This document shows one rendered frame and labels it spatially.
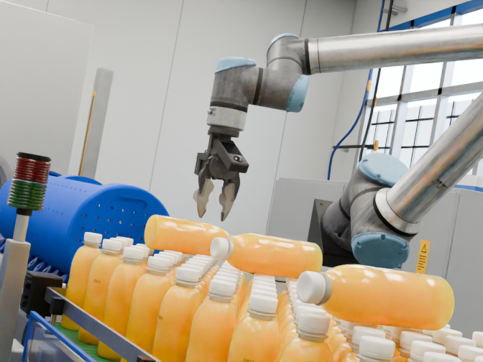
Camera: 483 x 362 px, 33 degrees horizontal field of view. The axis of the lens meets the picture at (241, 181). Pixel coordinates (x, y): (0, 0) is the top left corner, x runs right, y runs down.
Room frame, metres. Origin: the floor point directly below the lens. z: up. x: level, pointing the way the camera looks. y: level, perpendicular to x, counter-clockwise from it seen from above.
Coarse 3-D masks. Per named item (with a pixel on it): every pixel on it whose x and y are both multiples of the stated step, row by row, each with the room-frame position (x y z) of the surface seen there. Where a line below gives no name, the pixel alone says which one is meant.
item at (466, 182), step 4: (464, 176) 3.47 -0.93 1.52; (468, 176) 3.45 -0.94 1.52; (472, 176) 3.42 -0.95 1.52; (476, 176) 3.41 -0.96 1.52; (460, 180) 3.49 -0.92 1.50; (464, 180) 3.47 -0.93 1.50; (468, 180) 3.45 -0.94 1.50; (472, 180) 3.42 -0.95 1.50; (476, 180) 3.40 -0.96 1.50; (480, 180) 3.41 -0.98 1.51; (456, 184) 3.51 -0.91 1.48; (460, 184) 3.49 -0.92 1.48; (464, 184) 3.46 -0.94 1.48; (468, 184) 3.44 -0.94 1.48; (472, 184) 3.42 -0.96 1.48; (476, 184) 3.40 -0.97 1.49; (480, 184) 3.41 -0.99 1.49; (464, 188) 3.46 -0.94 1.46; (468, 188) 3.44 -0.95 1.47; (472, 188) 3.41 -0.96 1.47; (476, 188) 3.40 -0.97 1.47; (480, 188) 3.41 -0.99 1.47
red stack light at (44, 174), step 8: (16, 160) 1.47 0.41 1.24; (24, 160) 1.46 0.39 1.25; (32, 160) 1.46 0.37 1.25; (16, 168) 1.47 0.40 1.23; (24, 168) 1.46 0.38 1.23; (32, 168) 1.46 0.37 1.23; (40, 168) 1.46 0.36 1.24; (48, 168) 1.48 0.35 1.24; (16, 176) 1.46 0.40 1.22; (24, 176) 1.46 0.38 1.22; (32, 176) 1.46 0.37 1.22; (40, 176) 1.47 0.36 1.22
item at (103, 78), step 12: (96, 72) 3.47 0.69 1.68; (108, 72) 3.44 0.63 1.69; (96, 84) 3.44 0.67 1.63; (108, 84) 3.45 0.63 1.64; (96, 96) 3.43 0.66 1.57; (108, 96) 3.45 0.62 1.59; (96, 108) 3.43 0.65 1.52; (96, 120) 3.44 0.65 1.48; (96, 132) 3.44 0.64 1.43; (84, 144) 3.46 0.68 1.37; (96, 144) 3.45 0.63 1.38; (84, 156) 3.43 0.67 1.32; (96, 156) 3.45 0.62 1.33; (84, 168) 3.43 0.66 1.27
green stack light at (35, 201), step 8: (16, 184) 1.46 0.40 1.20; (24, 184) 1.46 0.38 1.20; (32, 184) 1.46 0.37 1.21; (40, 184) 1.47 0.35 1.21; (16, 192) 1.46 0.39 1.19; (24, 192) 1.46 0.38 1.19; (32, 192) 1.46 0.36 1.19; (40, 192) 1.47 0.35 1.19; (8, 200) 1.47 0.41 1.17; (16, 200) 1.46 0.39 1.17; (24, 200) 1.46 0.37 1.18; (32, 200) 1.46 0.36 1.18; (40, 200) 1.48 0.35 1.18; (24, 208) 1.46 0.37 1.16; (32, 208) 1.46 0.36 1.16; (40, 208) 1.48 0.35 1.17
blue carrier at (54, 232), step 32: (0, 192) 2.72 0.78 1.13; (64, 192) 2.17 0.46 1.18; (96, 192) 2.00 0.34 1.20; (128, 192) 2.03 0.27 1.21; (0, 224) 2.67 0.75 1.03; (32, 224) 2.27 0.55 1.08; (64, 224) 2.01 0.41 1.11; (96, 224) 2.00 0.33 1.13; (128, 224) 2.04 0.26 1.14; (64, 256) 2.01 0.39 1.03
